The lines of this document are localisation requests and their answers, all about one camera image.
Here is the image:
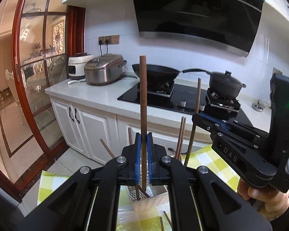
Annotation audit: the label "person's right hand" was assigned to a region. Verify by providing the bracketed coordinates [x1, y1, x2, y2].
[237, 179, 289, 222]

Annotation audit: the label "stack of cardboard boxes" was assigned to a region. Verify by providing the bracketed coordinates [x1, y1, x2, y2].
[0, 87, 11, 104]

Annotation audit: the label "silver rice cooker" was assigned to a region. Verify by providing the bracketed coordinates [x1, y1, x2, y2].
[84, 54, 127, 86]

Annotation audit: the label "white kitchen appliance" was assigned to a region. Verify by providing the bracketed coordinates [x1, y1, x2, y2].
[68, 53, 94, 80]

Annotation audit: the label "white lower cabinets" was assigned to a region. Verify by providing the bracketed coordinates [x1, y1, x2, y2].
[49, 95, 215, 166]

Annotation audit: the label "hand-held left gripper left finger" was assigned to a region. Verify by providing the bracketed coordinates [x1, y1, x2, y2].
[22, 133, 142, 231]

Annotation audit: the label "gold wall socket row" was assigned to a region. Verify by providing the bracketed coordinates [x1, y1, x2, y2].
[98, 35, 120, 45]

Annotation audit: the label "black range hood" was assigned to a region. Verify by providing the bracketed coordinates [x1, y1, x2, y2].
[129, 0, 265, 58]

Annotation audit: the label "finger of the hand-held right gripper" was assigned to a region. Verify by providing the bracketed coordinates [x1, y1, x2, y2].
[192, 114, 225, 138]
[199, 112, 256, 136]

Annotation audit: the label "green checked tablecloth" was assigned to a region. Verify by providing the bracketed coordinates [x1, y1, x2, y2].
[37, 146, 241, 231]

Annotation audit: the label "black wok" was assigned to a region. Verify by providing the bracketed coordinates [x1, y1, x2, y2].
[132, 63, 211, 83]

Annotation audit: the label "black lidded pot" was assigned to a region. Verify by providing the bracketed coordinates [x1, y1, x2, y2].
[208, 70, 247, 98]

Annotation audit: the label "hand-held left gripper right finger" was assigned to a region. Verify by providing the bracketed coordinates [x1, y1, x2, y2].
[147, 132, 273, 231]

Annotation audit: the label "red wooden sliding door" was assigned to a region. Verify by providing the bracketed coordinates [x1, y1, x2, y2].
[0, 0, 86, 203]

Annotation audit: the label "white carved chair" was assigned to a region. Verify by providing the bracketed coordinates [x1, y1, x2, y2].
[5, 69, 24, 111]

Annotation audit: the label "stone countertop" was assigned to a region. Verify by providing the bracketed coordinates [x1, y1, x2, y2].
[45, 74, 289, 150]

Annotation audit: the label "small metal dish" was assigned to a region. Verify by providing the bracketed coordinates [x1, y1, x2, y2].
[252, 100, 271, 112]

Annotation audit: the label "black glass gas stove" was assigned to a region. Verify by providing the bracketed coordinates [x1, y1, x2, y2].
[117, 80, 254, 128]

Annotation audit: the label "cream perforated utensil basket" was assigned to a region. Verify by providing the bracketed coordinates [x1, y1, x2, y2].
[128, 184, 170, 213]

